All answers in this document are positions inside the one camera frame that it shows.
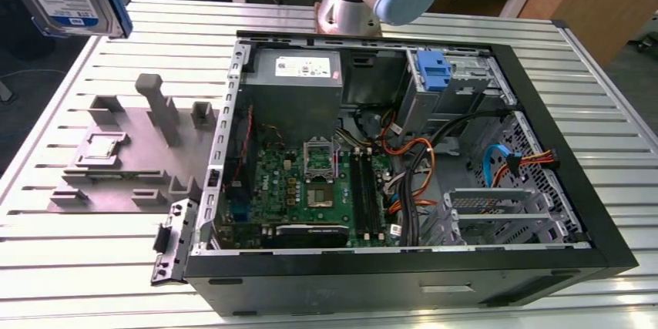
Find grey optical drive cage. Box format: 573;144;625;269
398;48;518;141

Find CPU socket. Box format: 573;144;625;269
308;185;342;210

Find black graphics card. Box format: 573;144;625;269
260;223;352;250

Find thin red wire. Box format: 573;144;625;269
231;105;258;187

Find metal socket cover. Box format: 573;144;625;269
302;136;342;184

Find black PC case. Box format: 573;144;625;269
182;29;641;317

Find grey parts rack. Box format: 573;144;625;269
47;73;221;215

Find grey power supply unit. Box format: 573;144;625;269
239;48;345;149

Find black cable bundle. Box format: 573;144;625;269
398;109;516;247

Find wooden cabinet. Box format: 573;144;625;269
522;0;658;70

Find orange yellow power wire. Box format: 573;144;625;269
493;148;562;191

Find orange wire bundle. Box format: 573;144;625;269
380;107;440;217

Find black RAM slot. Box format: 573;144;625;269
365;146;388;241
352;146;373;241

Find blue plastic drive latch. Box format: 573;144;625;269
417;50;454;92

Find blue data wire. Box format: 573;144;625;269
482;143;524;191

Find grey metal disk bay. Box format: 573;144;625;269
420;186;591;247

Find grey expansion slot latch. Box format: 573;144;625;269
150;197;201;287

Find silver CPU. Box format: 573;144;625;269
85;139;118;159

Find blue expansion slot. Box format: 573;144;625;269
231;200;253;223

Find green motherboard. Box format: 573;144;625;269
215;143;408;249

